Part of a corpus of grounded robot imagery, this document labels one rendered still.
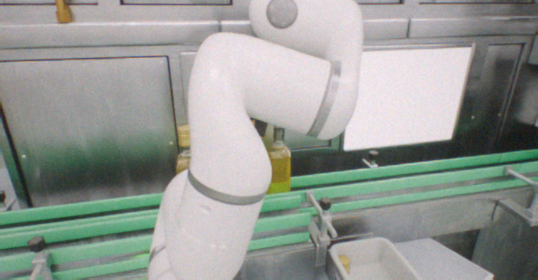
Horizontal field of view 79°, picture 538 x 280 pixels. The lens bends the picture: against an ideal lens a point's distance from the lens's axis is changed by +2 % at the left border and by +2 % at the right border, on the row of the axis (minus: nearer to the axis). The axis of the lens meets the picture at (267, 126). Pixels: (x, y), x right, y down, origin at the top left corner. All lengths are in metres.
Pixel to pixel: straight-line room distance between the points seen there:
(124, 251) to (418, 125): 0.93
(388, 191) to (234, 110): 0.78
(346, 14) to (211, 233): 0.28
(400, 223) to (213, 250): 0.80
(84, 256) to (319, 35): 0.66
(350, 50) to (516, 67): 1.11
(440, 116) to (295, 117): 0.93
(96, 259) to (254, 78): 0.61
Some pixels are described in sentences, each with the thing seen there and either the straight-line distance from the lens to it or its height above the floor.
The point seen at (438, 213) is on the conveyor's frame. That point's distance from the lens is 1.14.
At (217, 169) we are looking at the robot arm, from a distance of 0.30.
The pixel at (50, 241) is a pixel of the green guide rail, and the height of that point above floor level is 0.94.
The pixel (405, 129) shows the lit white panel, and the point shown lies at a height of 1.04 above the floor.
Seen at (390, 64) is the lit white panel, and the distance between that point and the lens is 1.06.
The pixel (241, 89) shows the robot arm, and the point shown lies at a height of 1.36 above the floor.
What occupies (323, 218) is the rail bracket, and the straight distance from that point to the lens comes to 0.80.
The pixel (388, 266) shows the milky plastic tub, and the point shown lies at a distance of 0.99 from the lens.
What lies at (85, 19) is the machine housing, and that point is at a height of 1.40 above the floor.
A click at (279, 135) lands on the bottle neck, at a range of 0.82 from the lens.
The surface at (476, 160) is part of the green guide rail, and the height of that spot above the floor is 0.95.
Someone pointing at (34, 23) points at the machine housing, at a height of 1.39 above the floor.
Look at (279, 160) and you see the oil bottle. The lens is 0.83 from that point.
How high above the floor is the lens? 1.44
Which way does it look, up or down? 21 degrees down
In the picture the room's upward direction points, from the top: straight up
